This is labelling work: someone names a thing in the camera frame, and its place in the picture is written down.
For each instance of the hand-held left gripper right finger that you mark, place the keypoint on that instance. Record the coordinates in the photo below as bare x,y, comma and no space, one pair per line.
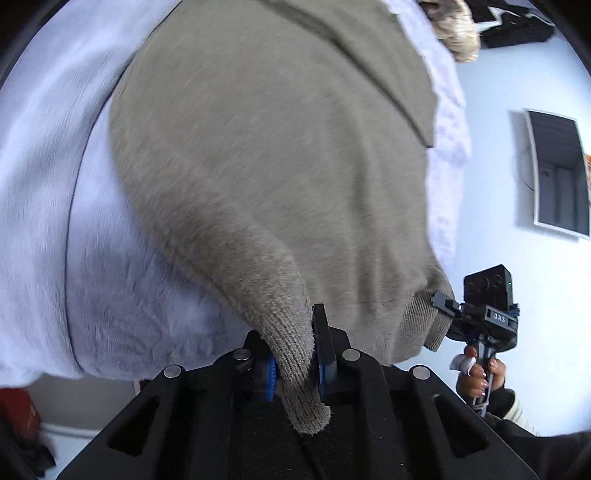
323,374

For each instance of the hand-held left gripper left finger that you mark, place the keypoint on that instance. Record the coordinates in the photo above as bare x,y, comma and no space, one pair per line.
270,376

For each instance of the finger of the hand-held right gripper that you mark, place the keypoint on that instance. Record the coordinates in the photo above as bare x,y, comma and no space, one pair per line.
464,328
448,303

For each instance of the olive brown knit sweater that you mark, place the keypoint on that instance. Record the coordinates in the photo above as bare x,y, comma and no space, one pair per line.
277,175

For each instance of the person's right forearm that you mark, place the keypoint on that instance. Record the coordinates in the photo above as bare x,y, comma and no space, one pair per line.
531,438

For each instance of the person's right hand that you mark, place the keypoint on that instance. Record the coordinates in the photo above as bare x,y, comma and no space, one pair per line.
473,381

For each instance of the lavender plush blanket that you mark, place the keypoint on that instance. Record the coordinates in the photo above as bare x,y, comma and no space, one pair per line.
69,230

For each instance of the cream ribbed fleece garment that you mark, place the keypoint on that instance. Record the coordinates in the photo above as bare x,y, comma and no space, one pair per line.
457,37

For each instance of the black and white garment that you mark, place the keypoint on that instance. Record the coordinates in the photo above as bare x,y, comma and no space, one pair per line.
517,27

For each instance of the white framed wall mirror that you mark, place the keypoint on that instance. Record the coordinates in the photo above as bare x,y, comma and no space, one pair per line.
558,175

